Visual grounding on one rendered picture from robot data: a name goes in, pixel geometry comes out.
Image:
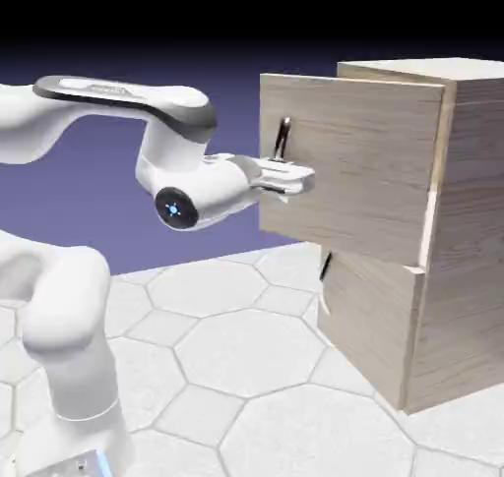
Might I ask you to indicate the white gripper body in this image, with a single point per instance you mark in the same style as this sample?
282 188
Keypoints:
280 176

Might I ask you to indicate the light wood cabinet door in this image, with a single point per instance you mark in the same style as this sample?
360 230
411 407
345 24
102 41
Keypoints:
354 162
366 319

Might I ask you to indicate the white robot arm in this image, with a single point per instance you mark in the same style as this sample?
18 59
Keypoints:
71 311

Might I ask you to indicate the light wood cabinet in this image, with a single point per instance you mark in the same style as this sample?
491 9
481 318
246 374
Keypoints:
468 217

